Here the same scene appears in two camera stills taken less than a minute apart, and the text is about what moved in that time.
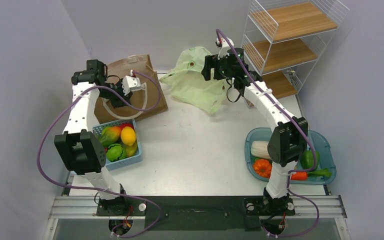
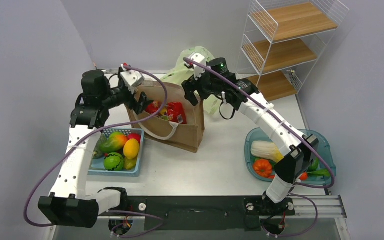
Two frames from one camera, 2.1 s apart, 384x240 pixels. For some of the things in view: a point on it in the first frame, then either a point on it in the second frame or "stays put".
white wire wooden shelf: [284, 39] stays put
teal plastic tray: [316, 142] stays put
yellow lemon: [128, 135] to [131, 148]
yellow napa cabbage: [259, 149] stays put
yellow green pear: [131, 150] to [129, 164]
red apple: [124, 125] to [136, 136]
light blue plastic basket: [137, 156] to [96, 166]
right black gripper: [213, 62] to [191, 85]
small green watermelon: [115, 152] to [113, 161]
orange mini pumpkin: [263, 167] stays put
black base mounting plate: [197, 213] stays put
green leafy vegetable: [321, 172] stays put
